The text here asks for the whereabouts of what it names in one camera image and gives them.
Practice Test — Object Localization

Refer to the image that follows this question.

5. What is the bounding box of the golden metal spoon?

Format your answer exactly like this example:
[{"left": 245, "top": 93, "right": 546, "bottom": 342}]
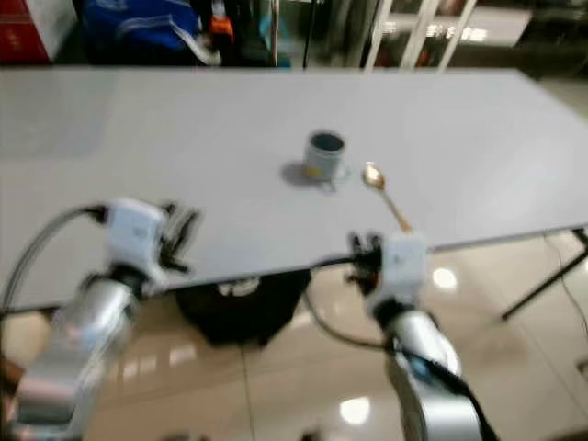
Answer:
[{"left": 362, "top": 162, "right": 414, "bottom": 233}]

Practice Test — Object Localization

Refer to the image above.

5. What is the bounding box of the black bag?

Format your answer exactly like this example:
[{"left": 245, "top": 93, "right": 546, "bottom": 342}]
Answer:
[{"left": 175, "top": 269, "right": 313, "bottom": 348}]

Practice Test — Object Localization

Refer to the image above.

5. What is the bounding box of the grey-blue ceramic mug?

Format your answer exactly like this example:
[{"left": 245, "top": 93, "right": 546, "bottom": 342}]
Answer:
[{"left": 301, "top": 131, "right": 350, "bottom": 191}]

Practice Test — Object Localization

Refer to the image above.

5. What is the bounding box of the orange and black object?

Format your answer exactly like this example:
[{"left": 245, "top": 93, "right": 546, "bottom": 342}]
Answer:
[{"left": 208, "top": 11, "right": 234, "bottom": 45}]

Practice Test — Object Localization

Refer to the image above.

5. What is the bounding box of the red and white box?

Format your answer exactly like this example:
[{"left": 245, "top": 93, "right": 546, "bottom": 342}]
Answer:
[{"left": 0, "top": 0, "right": 82, "bottom": 65}]

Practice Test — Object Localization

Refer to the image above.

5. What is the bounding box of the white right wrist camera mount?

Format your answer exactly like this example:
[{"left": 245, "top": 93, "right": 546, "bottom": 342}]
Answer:
[{"left": 377, "top": 232, "right": 431, "bottom": 309}]

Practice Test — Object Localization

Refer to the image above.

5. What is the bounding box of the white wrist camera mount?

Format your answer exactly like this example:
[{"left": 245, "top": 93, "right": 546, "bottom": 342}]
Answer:
[
  {"left": 377, "top": 232, "right": 431, "bottom": 309},
  {"left": 106, "top": 198, "right": 171, "bottom": 277}
]

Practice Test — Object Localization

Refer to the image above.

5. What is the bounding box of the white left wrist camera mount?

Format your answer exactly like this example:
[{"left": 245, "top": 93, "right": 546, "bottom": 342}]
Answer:
[{"left": 106, "top": 198, "right": 171, "bottom": 277}]

